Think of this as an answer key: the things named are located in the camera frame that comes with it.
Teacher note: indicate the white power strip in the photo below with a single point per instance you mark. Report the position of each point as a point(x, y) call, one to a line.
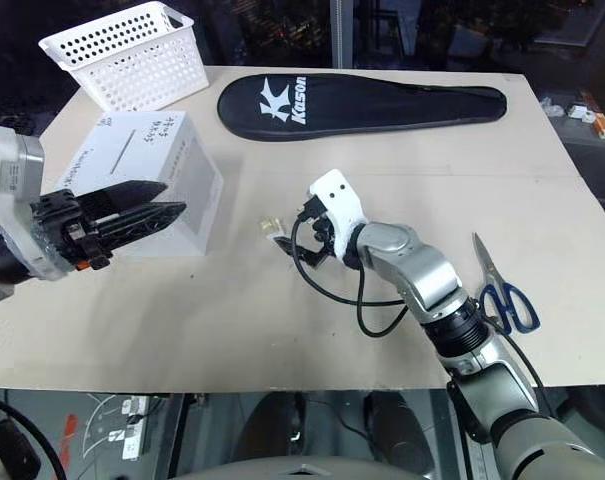
point(134, 430)

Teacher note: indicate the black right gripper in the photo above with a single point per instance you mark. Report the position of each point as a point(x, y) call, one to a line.
point(327, 230)

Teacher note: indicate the grey robot torso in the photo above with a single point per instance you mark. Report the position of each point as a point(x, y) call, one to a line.
point(302, 470)

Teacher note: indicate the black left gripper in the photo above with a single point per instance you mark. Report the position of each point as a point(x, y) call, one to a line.
point(64, 225)

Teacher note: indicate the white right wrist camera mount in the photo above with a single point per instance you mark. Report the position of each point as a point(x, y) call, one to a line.
point(339, 200)

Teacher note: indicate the orange and white small box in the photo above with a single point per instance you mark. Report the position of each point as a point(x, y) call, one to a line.
point(601, 120)

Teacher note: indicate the black Kason racket cover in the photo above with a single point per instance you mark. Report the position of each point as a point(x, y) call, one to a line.
point(362, 107)

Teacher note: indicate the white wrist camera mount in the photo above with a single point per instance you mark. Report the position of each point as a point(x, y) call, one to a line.
point(339, 200)
point(12, 210)

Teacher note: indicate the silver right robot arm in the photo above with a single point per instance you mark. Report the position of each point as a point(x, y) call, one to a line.
point(432, 280)

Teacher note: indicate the white perforated plastic basket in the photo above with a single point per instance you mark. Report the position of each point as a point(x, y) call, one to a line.
point(132, 65)

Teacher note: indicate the white box with slot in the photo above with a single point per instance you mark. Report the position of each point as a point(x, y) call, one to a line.
point(132, 150)

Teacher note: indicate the metal post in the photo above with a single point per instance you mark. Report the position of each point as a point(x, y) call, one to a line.
point(343, 30)

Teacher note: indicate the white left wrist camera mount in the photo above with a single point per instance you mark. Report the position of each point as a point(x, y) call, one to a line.
point(12, 210)

